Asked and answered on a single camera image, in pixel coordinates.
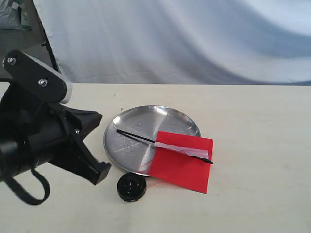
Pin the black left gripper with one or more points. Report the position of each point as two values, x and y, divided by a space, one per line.
47 134

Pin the red flag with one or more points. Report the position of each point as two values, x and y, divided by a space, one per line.
180 159

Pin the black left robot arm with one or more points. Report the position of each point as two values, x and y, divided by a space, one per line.
16 106

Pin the black round flag base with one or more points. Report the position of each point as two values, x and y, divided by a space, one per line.
131 187

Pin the round steel plate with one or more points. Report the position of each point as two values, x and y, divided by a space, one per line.
133 154

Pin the black backdrop stand pole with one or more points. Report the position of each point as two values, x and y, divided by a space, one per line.
46 44

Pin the green white bag in background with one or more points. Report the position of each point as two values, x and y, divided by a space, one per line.
24 19

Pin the white sack in background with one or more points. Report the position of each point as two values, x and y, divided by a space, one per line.
10 14

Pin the white backdrop cloth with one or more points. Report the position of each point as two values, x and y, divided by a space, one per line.
180 41

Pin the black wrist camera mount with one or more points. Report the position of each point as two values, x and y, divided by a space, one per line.
37 77

